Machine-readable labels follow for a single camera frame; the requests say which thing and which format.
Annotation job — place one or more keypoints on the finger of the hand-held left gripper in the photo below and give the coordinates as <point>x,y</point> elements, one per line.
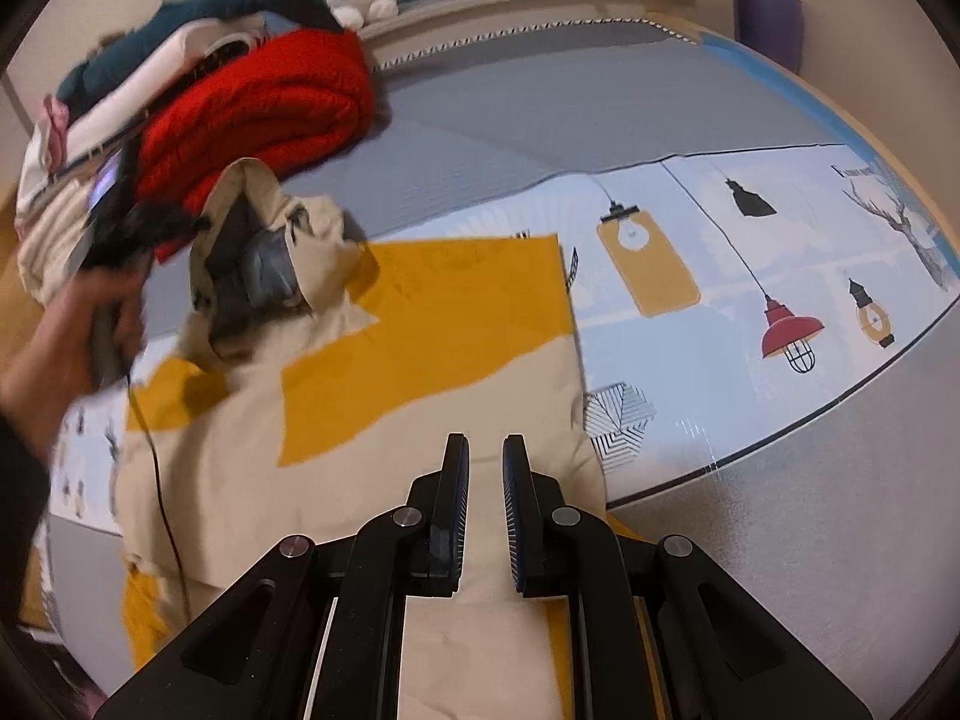
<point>184,223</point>

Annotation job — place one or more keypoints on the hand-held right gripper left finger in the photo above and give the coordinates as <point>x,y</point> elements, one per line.
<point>452,510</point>

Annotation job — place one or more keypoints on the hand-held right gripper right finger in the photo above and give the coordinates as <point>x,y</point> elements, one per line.
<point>517,517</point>

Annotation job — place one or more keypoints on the beige and yellow hooded jacket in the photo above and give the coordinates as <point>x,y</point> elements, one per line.
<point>420,300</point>

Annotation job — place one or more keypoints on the pile of light clothes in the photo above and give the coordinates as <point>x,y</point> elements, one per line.
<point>229,49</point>

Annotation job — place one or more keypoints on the person's left hand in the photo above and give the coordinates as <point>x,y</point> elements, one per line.
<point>52,360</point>

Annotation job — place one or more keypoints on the folded white fleece blanket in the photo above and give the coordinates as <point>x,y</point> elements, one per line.
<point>45,240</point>

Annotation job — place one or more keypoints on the pink and white cloth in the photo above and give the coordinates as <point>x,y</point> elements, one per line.
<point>51,116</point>

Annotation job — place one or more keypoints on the folded red quilt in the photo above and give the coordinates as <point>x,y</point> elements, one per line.
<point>262,112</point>

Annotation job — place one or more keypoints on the folded white pillow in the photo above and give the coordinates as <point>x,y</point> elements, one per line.
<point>169,64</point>

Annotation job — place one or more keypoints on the blue shark plush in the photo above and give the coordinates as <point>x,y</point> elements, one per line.
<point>225,4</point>

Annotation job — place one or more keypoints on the grey bed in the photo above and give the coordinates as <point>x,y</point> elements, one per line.
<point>525,112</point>

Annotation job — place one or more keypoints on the lamp printed bed sheet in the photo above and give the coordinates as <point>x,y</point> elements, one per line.
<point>810,255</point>

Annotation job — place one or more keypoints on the window ledge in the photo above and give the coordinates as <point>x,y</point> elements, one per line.
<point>525,11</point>

